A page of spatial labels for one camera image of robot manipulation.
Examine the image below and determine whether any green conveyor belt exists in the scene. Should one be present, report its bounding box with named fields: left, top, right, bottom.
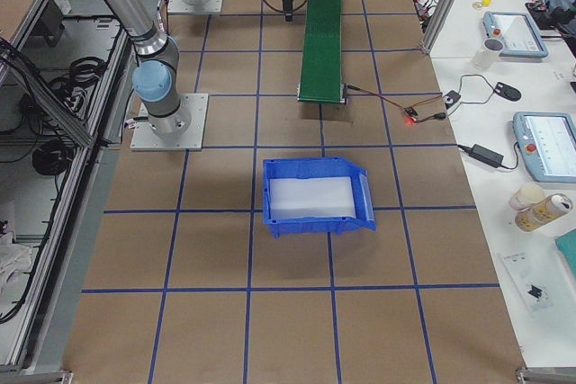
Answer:
left=298, top=0, right=346, bottom=104

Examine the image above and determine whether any red LED controller board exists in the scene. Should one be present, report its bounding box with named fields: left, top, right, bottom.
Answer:
left=403, top=106, right=419, bottom=124

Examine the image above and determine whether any white paper cup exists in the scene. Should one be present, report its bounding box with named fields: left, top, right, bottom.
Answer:
left=472, top=38, right=504, bottom=69

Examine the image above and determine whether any blue plastic bin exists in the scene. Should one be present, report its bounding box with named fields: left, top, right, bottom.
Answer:
left=262, top=156, right=376, bottom=238

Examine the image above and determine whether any white foam sheet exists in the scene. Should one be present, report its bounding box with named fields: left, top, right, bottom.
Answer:
left=269, top=176, right=356, bottom=219

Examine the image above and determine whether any far teach pendant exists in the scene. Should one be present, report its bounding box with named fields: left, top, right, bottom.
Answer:
left=482, top=11, right=548, bottom=58

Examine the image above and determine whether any teach pendant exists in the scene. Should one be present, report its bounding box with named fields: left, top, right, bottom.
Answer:
left=482, top=11, right=548, bottom=58
left=512, top=112, right=575, bottom=183

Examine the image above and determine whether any black computer mouse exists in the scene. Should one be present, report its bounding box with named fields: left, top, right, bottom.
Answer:
left=493, top=82, right=522, bottom=102

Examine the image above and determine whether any black power adapter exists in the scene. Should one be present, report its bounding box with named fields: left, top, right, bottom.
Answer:
left=468, top=144, right=503, bottom=168

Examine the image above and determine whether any near teach pendant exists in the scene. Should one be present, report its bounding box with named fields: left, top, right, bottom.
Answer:
left=512, top=112, right=575, bottom=183

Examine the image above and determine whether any white plastic cup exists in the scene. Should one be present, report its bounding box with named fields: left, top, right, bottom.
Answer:
left=508, top=182, right=545, bottom=210

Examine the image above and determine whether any yellow drink can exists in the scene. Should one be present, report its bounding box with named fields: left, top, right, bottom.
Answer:
left=515, top=193, right=573, bottom=232

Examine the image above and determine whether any clear plastic bag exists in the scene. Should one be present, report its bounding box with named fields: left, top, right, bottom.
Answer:
left=497, top=245, right=575, bottom=317

